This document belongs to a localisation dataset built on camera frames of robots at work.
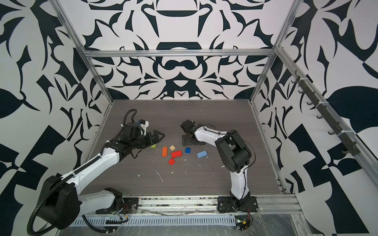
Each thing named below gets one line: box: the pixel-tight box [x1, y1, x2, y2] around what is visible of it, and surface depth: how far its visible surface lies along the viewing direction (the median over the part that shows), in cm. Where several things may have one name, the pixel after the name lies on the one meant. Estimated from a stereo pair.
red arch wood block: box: [171, 150, 183, 159], surface depth 93 cm
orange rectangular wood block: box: [161, 146, 168, 157], surface depth 93 cm
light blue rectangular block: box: [196, 149, 208, 159], surface depth 93 cm
